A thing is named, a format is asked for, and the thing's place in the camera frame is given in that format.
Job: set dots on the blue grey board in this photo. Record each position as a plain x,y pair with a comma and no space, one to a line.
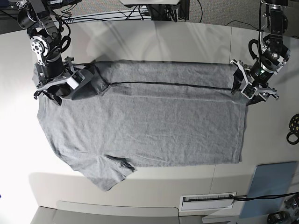
268,179

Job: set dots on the white cable grommet slot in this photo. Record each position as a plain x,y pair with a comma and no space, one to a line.
206,202

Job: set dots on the black camera stand base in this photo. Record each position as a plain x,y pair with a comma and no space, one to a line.
160,10

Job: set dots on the grey T-shirt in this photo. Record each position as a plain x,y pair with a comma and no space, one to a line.
135,114

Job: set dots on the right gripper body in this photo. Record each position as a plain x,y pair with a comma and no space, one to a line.
57,74

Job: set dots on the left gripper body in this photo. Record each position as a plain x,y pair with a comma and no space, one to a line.
256,78

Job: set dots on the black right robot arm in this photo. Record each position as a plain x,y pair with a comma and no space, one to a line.
50,36

